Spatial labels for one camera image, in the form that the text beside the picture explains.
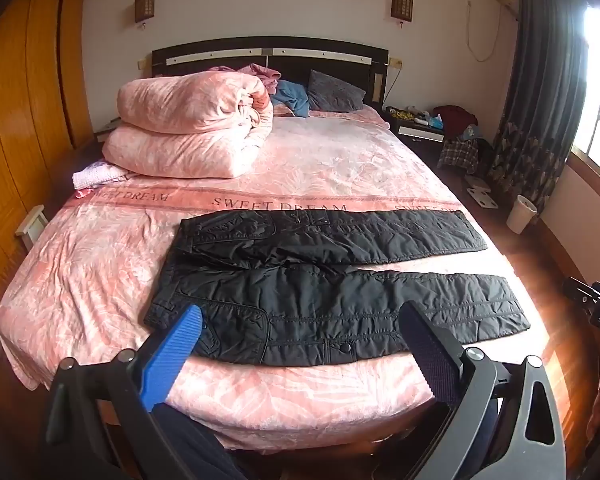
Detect folded white towel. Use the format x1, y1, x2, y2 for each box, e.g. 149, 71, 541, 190
72, 160, 141, 192

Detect window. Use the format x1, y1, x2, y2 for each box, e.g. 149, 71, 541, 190
570, 5, 600, 186

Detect bed with pink sheet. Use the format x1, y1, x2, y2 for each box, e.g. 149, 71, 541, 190
0, 105, 556, 451

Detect white wall cord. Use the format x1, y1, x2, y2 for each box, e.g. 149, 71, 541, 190
465, 0, 503, 63

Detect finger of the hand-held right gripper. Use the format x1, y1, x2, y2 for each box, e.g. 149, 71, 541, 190
562, 276, 600, 308

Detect dark red garment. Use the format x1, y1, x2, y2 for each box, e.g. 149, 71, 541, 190
434, 105, 478, 133

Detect black padded pants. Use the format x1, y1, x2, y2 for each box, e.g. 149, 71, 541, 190
144, 208, 531, 365

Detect white wastebasket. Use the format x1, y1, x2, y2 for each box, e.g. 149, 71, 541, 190
505, 195, 538, 234

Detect white bedside table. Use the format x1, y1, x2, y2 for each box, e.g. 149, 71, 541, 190
94, 116, 123, 143

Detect small white stool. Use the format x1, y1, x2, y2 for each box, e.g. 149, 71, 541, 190
15, 205, 48, 252

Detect folded pink quilt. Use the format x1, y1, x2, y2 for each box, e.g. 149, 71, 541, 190
102, 71, 275, 179

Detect grey pillow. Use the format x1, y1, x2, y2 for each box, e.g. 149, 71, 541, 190
307, 69, 367, 112

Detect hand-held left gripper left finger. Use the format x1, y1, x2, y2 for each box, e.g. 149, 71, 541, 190
45, 304, 203, 480

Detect dark patterned curtain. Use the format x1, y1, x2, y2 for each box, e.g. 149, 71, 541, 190
487, 0, 588, 231

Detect wooden wardrobe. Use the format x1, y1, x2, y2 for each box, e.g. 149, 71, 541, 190
0, 0, 98, 341

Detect blue cloth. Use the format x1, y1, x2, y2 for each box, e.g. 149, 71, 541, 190
271, 80, 312, 117

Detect mauve cloth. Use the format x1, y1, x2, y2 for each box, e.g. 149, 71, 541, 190
237, 63, 282, 95

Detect dark bedside table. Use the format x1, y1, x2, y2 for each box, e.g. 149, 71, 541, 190
384, 105, 448, 148

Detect person's leg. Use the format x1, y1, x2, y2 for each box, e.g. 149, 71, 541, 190
150, 402, 251, 480

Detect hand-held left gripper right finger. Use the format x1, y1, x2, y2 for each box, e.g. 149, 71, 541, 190
398, 301, 567, 480

